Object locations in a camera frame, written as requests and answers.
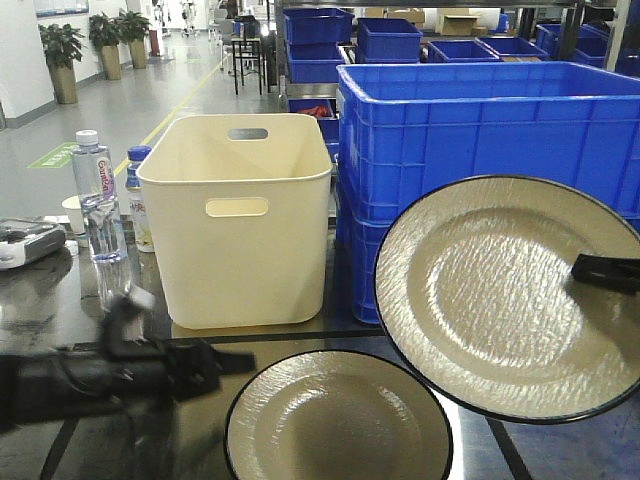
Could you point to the cream plastic bin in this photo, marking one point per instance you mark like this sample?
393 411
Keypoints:
238 210

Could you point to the beige plate black rim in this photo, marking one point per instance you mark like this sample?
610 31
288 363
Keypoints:
337 414
474 287

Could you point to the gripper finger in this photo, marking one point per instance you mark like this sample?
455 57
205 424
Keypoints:
615 274

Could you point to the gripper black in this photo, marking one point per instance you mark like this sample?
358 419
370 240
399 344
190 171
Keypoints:
71 384

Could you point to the white milk drink bottle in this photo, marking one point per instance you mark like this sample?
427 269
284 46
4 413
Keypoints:
136 155

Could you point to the potted plant gold pot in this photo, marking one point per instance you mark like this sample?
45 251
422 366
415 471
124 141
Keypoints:
62 47

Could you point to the white paper cup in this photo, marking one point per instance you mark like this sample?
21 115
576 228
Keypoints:
72 207

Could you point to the clear water bottle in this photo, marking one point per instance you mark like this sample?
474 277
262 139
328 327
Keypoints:
96 187

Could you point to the white grey device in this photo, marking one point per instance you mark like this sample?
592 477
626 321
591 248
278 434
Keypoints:
25 241

